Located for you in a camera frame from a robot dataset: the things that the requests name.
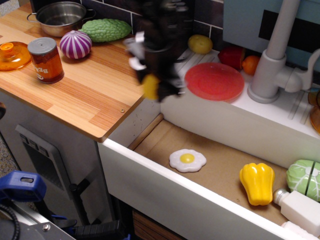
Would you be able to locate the orange toy fruit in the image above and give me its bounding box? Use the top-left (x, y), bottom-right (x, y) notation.
top-left (241, 55), bottom-right (260, 76)

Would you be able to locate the red toy apple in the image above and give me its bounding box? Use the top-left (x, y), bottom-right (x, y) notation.
top-left (218, 46), bottom-right (246, 70)

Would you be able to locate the yellow toy potato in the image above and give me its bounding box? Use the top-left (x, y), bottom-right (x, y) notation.
top-left (187, 34), bottom-right (213, 55)

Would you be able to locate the grey toy oven door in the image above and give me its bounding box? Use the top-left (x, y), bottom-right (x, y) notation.
top-left (14, 124), bottom-right (91, 201)

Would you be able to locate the steel cooking pot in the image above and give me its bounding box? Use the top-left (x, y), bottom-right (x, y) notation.
top-left (26, 1), bottom-right (96, 38)

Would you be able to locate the yellow toy bell pepper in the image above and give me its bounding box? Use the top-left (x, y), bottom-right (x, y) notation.
top-left (239, 163), bottom-right (275, 206)

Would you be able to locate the green toy cabbage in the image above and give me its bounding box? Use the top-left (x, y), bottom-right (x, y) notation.
top-left (286, 159), bottom-right (320, 202)

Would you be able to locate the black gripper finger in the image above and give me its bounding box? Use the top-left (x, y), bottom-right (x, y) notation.
top-left (135, 68), bottom-right (150, 84)
top-left (157, 83), bottom-right (180, 103)

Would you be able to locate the blue plastic clamp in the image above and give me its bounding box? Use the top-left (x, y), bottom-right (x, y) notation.
top-left (0, 170), bottom-right (47, 202)

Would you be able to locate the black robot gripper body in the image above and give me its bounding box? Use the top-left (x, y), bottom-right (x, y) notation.
top-left (123, 31), bottom-right (186, 97)

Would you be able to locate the green toy bitter gourd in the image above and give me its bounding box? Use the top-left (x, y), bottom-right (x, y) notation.
top-left (79, 18), bottom-right (132, 43)

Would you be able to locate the white toy bottle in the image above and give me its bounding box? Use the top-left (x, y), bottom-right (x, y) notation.
top-left (273, 188), bottom-right (320, 237)

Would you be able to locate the yellow toy corn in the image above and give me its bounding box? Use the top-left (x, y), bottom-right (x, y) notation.
top-left (142, 74), bottom-right (160, 100)

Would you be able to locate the toy fried egg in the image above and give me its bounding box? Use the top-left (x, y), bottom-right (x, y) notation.
top-left (169, 149), bottom-right (207, 173)

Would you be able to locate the orange transparent pot lid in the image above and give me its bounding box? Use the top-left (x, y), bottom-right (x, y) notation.
top-left (0, 41), bottom-right (32, 73)

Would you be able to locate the toy beans can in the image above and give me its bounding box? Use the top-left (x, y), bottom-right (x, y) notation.
top-left (27, 37), bottom-right (65, 84)

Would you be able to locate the red plastic plate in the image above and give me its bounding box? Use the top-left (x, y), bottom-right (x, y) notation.
top-left (184, 62), bottom-right (245, 102)

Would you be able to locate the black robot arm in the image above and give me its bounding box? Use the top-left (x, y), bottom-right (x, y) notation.
top-left (124, 0), bottom-right (193, 102)

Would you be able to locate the purple striped toy onion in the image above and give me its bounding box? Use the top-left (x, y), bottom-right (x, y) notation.
top-left (59, 30), bottom-right (92, 60)

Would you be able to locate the grey toy faucet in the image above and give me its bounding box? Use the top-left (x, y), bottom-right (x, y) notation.
top-left (247, 0), bottom-right (320, 104)

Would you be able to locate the orange transparent cup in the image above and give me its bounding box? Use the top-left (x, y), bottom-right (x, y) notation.
top-left (308, 88), bottom-right (320, 134)

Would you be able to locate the black braided cable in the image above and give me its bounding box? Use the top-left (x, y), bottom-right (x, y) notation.
top-left (0, 203), bottom-right (21, 240)

